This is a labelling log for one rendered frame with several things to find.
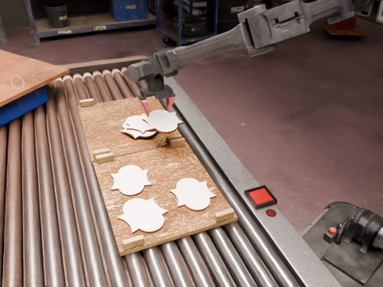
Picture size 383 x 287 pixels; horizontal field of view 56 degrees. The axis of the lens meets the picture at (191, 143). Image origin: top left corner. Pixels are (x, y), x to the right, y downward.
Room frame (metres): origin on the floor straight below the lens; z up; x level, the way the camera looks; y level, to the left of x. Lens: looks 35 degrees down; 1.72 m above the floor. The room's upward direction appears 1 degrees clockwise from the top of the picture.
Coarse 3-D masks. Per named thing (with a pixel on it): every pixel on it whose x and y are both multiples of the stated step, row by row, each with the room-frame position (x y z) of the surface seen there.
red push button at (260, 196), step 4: (260, 188) 0.87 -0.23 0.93; (264, 188) 0.87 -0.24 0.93; (248, 192) 0.85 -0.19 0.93; (252, 192) 0.85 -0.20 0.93; (256, 192) 0.85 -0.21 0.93; (260, 192) 0.85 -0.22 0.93; (264, 192) 0.85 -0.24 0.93; (252, 196) 0.83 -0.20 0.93; (256, 196) 0.83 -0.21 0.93; (260, 196) 0.83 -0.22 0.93; (264, 196) 0.83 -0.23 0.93; (268, 196) 0.83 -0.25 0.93; (256, 200) 0.82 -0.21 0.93; (260, 200) 0.82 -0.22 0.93; (264, 200) 0.82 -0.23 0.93; (268, 200) 0.82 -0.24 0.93
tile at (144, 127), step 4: (132, 116) 1.25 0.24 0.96; (136, 116) 1.25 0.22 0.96; (140, 116) 1.25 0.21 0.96; (144, 116) 1.25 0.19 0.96; (128, 120) 1.22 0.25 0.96; (132, 120) 1.22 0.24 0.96; (136, 120) 1.22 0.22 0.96; (140, 120) 1.22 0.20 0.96; (128, 124) 1.19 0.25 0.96; (132, 124) 1.19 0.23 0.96; (136, 124) 1.19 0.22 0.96; (140, 124) 1.19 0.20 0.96; (144, 124) 1.19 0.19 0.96; (128, 128) 1.16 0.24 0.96; (132, 128) 1.16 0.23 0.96; (136, 128) 1.16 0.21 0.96; (140, 128) 1.16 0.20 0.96; (144, 128) 1.16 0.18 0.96; (148, 128) 1.17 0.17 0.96; (140, 132) 1.15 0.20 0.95; (144, 132) 1.14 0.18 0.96
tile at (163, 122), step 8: (152, 112) 1.13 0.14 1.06; (160, 112) 1.13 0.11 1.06; (168, 112) 1.13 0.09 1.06; (144, 120) 1.08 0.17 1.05; (152, 120) 1.07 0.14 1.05; (160, 120) 1.07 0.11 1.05; (168, 120) 1.07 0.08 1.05; (176, 120) 1.08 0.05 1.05; (152, 128) 1.02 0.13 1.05; (160, 128) 1.02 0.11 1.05; (168, 128) 1.03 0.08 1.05; (176, 128) 1.03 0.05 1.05
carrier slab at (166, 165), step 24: (96, 168) 0.95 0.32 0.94; (120, 168) 0.95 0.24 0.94; (144, 168) 0.95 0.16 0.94; (168, 168) 0.96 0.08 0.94; (192, 168) 0.96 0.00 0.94; (144, 192) 0.83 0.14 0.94; (168, 192) 0.84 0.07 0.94; (216, 192) 0.84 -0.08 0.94; (168, 216) 0.73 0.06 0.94; (192, 216) 0.74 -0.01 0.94; (120, 240) 0.64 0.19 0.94; (168, 240) 0.66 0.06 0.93
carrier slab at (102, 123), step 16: (80, 112) 1.32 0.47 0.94; (96, 112) 1.32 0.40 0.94; (112, 112) 1.32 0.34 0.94; (128, 112) 1.33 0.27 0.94; (144, 112) 1.33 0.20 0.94; (96, 128) 1.20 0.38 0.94; (112, 128) 1.20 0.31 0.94; (96, 144) 1.09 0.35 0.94; (112, 144) 1.09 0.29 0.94; (128, 144) 1.09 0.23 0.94; (144, 144) 1.09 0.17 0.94; (160, 144) 1.10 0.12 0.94
